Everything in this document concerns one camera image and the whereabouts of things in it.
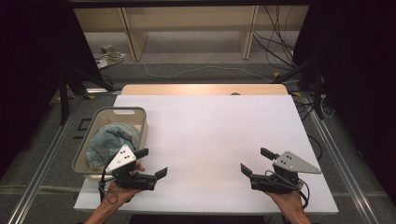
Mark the black metal stand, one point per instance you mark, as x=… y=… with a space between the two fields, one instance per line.
x=63 y=99
x=317 y=93

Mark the white power strip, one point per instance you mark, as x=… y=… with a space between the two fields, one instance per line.
x=102 y=63

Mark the person's right hand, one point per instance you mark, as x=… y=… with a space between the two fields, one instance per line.
x=286 y=200

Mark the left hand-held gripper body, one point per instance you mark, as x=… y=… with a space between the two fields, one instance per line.
x=122 y=158

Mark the light wooden shelf unit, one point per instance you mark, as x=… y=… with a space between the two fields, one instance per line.
x=137 y=40

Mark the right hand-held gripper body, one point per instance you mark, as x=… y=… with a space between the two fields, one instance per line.
x=291 y=163

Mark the person's dark clothing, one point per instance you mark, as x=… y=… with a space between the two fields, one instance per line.
x=193 y=219

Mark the grey-rimmed beige plastic basket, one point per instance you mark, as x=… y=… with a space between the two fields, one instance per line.
x=93 y=124

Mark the white board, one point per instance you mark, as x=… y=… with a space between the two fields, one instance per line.
x=205 y=140

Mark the grey power adapter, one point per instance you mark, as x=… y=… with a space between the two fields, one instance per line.
x=106 y=48

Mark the faded blue denim garment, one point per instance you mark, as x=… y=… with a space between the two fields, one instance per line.
x=106 y=143

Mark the person's left hand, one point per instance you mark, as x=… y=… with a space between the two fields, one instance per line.
x=120 y=194

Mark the aluminium floor rail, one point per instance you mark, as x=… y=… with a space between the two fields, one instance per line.
x=339 y=161
x=43 y=168

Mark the black curtain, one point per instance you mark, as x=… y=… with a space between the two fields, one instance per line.
x=358 y=77
x=31 y=77

